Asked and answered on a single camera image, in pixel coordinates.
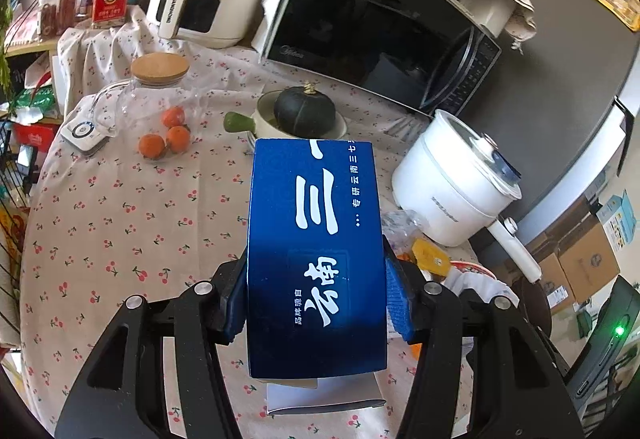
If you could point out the glass jar with cork lid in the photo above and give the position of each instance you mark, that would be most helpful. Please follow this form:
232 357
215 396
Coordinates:
160 69

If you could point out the cherry print tablecloth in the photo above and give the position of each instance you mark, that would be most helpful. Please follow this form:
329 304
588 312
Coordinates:
125 219

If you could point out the small orange fruit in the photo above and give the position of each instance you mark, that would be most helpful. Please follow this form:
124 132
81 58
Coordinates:
152 146
178 139
173 116

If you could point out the green plant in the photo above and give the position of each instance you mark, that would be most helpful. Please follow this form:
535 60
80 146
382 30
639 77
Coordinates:
6 59

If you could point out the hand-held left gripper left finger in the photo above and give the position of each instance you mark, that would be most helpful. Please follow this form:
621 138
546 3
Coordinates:
232 314

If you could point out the small cardboard box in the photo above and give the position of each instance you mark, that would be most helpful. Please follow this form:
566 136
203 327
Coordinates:
555 284

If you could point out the dark brown trash bin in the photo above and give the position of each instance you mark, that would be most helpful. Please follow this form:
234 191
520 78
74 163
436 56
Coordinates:
539 314

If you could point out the red box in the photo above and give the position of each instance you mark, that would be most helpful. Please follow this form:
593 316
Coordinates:
31 134

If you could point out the yellow snack packet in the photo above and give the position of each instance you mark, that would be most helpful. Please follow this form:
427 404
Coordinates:
431 259

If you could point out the white tissue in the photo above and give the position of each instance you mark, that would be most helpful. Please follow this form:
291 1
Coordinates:
480 286

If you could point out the black and white microwave oven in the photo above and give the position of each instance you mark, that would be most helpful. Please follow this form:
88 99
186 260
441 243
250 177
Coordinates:
380 29

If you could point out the grey refrigerator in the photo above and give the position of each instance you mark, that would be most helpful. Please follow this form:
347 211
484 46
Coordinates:
565 69

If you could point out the white electric cooking pot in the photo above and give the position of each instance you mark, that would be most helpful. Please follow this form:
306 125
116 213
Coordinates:
445 189

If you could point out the white kitchen timer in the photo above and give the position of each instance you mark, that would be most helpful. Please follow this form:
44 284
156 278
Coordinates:
85 136

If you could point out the blue cardboard box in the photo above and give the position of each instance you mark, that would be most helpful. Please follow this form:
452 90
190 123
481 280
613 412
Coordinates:
310 219

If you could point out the large cardboard box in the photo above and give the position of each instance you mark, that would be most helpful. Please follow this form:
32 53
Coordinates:
590 264

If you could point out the green packet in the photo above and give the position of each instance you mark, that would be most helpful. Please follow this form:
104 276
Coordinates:
35 99

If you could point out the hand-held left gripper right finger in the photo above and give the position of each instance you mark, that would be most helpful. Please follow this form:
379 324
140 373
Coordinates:
400 304

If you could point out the clear plastic wrapper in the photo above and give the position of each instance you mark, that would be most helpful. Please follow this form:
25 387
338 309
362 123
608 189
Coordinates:
400 224

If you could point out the blue and white carton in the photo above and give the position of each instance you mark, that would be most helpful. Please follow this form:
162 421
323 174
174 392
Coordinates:
617 219

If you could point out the dark green squash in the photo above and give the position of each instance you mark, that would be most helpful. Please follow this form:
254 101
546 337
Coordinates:
305 111

